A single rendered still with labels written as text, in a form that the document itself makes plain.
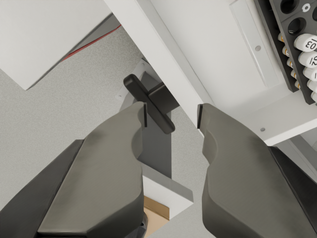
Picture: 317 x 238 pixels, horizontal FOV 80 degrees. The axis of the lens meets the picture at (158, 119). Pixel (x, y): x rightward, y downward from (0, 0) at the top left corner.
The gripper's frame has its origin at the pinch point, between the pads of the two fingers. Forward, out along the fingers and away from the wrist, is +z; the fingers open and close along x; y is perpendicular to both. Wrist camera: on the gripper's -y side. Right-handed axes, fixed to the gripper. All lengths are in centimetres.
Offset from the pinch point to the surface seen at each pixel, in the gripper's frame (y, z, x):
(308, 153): 67, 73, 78
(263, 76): 2.2, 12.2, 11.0
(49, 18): -3.0, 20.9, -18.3
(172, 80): -0.1, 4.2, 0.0
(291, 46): -2.1, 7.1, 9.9
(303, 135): 69, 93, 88
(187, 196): 39.0, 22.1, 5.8
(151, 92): 1.8, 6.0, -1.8
